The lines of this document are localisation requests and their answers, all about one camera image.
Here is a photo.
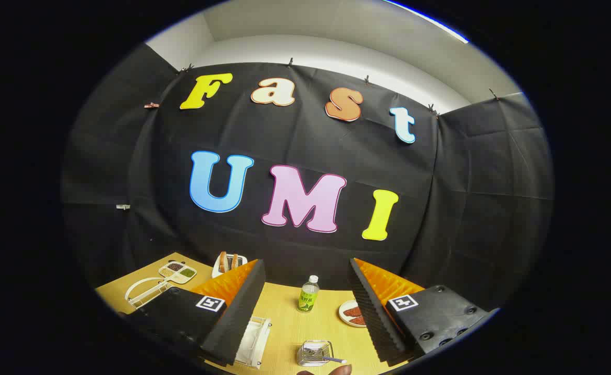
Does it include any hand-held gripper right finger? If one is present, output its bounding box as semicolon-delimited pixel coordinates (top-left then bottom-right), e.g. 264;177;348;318
348;257;499;364

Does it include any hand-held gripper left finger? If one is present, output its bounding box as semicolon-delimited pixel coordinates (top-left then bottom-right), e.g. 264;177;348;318
126;259;266;367

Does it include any metal spoon with dark handle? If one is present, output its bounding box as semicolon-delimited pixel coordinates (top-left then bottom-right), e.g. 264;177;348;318
305;349;348;364

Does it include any metal wire basket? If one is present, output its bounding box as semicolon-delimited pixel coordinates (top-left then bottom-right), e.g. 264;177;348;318
296;340;335;368

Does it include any white wire dish rack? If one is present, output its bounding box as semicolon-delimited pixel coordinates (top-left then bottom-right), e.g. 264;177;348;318
124;278;273;370

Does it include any white oval plate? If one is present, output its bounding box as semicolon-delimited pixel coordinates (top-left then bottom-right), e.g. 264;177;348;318
338;299;367;328

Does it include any divided dish of grains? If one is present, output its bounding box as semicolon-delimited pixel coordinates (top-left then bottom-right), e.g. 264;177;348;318
158;260;198;285

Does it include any cream toaster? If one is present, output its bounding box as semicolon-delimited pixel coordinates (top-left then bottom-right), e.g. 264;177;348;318
211;253;248;279

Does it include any green label drink bottle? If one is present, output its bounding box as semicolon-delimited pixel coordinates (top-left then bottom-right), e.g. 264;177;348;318
297;275;321;314

